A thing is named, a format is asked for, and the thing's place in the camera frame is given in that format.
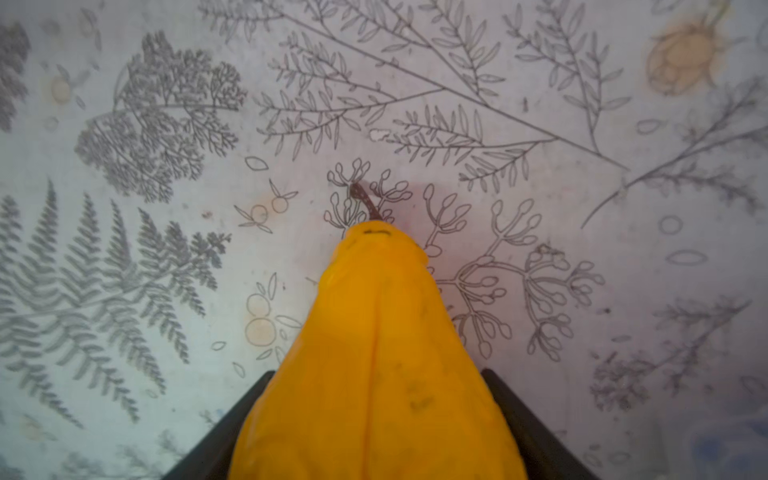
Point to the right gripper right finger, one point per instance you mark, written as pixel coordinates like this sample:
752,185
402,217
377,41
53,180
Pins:
543,454

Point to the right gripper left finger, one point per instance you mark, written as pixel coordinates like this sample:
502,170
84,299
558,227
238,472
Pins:
210,459

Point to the yellow fake pear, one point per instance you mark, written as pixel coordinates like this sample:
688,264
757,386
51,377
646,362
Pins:
378,384

